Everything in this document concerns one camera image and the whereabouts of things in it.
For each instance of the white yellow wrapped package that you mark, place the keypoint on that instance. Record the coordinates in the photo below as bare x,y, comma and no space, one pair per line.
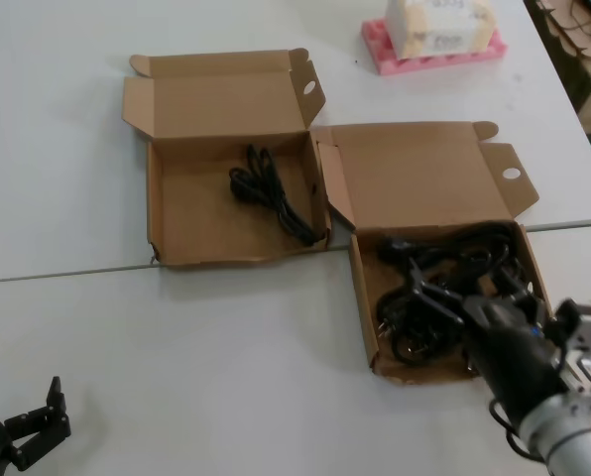
439,25

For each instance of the stack of flat cardboard sheets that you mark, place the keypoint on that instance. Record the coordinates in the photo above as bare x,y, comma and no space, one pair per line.
573,54

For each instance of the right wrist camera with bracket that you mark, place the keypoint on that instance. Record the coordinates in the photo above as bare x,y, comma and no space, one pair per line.
590,337

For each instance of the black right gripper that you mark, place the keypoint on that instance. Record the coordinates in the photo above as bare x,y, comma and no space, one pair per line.
508,352

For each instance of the open cardboard box torn corner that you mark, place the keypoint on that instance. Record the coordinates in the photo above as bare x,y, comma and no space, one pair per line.
201,218

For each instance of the open cardboard box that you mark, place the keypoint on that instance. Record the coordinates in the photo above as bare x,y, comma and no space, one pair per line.
414,173

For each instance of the pink foam tray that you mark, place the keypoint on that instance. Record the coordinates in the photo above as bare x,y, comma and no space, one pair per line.
390,62

